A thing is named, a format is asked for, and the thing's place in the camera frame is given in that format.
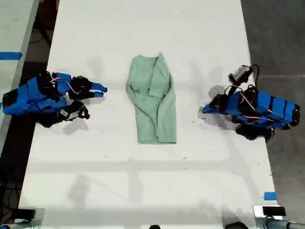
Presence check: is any metal clamp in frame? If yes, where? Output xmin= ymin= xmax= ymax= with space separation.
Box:
xmin=0 ymin=219 xmax=37 ymax=229
xmin=256 ymin=216 xmax=305 ymax=229

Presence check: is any black camera stalk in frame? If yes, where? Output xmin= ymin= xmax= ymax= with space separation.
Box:
xmin=232 ymin=77 xmax=249 ymax=88

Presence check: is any pale side table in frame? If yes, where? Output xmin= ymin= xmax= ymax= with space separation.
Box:
xmin=0 ymin=0 xmax=40 ymax=150

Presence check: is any black rounded lump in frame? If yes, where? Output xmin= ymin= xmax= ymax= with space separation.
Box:
xmin=224 ymin=221 xmax=250 ymax=229

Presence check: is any grey plate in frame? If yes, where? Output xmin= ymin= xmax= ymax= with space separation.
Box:
xmin=14 ymin=207 xmax=46 ymax=225

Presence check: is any white plate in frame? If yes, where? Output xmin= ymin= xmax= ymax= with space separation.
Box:
xmin=253 ymin=205 xmax=287 ymax=218

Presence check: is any pale green T-shirt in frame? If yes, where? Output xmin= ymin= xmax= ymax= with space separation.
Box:
xmin=125 ymin=52 xmax=178 ymax=145

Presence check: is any black camera cable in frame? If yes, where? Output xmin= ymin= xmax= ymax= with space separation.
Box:
xmin=247 ymin=63 xmax=260 ymax=90

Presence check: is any small black box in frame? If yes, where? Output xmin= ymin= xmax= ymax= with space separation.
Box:
xmin=262 ymin=206 xmax=286 ymax=217
xmin=17 ymin=209 xmax=37 ymax=219

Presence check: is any black camera box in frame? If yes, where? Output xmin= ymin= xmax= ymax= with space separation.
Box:
xmin=228 ymin=64 xmax=251 ymax=83
xmin=59 ymin=101 xmax=91 ymax=121

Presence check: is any long blue tape strip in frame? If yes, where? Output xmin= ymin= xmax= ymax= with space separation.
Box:
xmin=0 ymin=51 xmax=23 ymax=61

